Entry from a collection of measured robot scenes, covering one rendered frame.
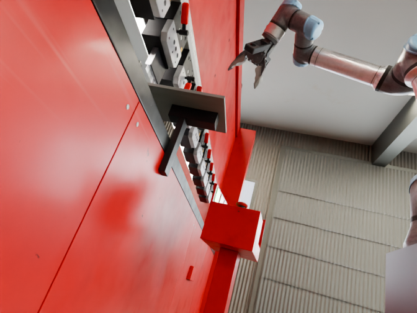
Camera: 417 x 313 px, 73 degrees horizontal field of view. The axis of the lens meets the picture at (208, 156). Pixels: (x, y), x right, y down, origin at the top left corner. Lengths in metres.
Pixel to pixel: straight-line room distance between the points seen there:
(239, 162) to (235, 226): 2.31
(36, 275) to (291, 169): 4.66
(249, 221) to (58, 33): 0.67
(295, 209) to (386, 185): 1.49
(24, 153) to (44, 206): 0.09
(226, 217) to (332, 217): 3.99
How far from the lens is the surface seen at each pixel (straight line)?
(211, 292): 0.92
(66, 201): 0.47
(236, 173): 3.09
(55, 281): 0.53
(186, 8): 1.02
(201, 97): 0.80
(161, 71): 1.03
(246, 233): 0.86
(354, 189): 5.07
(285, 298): 4.49
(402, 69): 1.11
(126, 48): 0.54
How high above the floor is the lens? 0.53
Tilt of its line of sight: 24 degrees up
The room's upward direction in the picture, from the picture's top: 18 degrees clockwise
